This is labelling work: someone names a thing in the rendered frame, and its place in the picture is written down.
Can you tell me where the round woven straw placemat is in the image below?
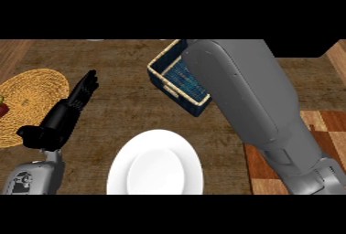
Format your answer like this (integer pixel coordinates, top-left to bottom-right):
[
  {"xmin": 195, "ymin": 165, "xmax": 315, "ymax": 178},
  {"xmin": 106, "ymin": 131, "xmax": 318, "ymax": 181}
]
[{"xmin": 0, "ymin": 68, "xmax": 71, "ymax": 149}]

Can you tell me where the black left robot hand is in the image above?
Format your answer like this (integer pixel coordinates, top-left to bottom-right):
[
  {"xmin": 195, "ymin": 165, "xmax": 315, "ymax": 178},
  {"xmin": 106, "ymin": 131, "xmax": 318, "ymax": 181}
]
[{"xmin": 16, "ymin": 69, "xmax": 101, "ymax": 152}]

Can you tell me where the checkered wooden cutting board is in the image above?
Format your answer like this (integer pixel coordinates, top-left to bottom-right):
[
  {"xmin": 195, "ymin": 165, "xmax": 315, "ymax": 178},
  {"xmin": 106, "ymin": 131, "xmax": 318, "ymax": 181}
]
[{"xmin": 244, "ymin": 110, "xmax": 346, "ymax": 196}]

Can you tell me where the black appliance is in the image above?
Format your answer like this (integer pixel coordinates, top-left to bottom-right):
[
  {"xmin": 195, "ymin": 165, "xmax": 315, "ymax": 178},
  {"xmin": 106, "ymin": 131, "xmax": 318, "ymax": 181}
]
[{"xmin": 263, "ymin": 38, "xmax": 339, "ymax": 59}]

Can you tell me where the white round plate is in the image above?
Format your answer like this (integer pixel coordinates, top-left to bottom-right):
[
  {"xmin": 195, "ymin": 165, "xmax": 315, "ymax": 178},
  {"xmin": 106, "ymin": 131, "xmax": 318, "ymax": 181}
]
[{"xmin": 105, "ymin": 129, "xmax": 205, "ymax": 196}]

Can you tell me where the red fruit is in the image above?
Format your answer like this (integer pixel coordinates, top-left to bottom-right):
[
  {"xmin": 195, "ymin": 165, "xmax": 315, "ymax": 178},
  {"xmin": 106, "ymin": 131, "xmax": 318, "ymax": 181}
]
[{"xmin": 0, "ymin": 96, "xmax": 10, "ymax": 118}]

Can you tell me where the dark blue wicker basket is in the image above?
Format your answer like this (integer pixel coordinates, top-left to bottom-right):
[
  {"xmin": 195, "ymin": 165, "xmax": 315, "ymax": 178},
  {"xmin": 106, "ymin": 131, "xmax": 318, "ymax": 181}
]
[{"xmin": 146, "ymin": 38, "xmax": 213, "ymax": 118}]

